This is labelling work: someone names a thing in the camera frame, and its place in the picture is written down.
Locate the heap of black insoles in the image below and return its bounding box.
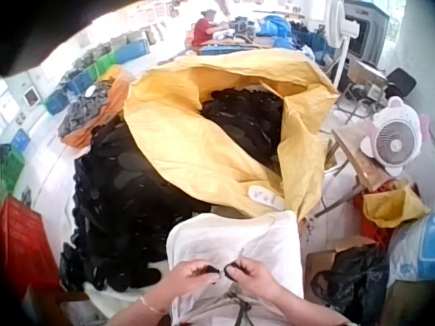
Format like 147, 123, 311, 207
58, 113, 213, 293

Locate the orange sack of grey insoles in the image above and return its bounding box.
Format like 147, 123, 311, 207
56, 65, 137, 149

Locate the black chair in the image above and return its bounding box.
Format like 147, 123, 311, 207
385, 67, 418, 102

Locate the person's left hand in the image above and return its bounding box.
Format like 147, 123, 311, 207
164, 258, 222, 307

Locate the metal machine table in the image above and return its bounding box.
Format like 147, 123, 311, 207
334, 56, 389, 125

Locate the red crate with yellow bag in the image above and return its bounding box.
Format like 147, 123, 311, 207
352, 179, 432, 242

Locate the small black fabric piece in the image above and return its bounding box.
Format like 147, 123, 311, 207
194, 264, 239, 278

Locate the white standing fan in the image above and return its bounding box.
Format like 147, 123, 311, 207
326, 0, 362, 90

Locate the cardboard box with black bag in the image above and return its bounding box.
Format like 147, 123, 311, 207
304, 235, 392, 326

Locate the cluttered work table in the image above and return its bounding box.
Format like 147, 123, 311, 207
199, 9, 328, 58

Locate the grey air cooler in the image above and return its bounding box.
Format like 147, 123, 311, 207
343, 2, 391, 66

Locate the black strap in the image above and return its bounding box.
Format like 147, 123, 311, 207
226, 287, 256, 326

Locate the person's right hand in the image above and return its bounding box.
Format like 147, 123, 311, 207
223, 257, 285, 306

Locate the pile of black insoles in sack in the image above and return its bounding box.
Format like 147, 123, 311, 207
198, 87, 287, 178

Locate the white woven sack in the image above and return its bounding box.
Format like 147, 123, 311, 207
165, 209, 306, 326

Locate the white insole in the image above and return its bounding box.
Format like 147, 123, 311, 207
247, 184, 286, 211

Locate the white and blue sack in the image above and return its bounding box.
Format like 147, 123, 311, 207
386, 213, 435, 290

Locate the red plastic crate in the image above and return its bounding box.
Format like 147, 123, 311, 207
0, 194, 63, 305

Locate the row of blue and green crates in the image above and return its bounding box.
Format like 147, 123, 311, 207
43, 38, 152, 117

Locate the stack of green crates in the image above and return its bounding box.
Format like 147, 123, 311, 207
0, 128, 31, 195

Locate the gold bracelet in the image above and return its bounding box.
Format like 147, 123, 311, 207
139, 295, 170, 315

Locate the large yellow woven sack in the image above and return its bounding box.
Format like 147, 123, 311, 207
122, 50, 341, 223

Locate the wooden stool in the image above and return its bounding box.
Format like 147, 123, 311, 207
314, 118, 379, 219

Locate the white bear-eared desk fan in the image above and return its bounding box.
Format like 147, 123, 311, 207
359, 96, 425, 178

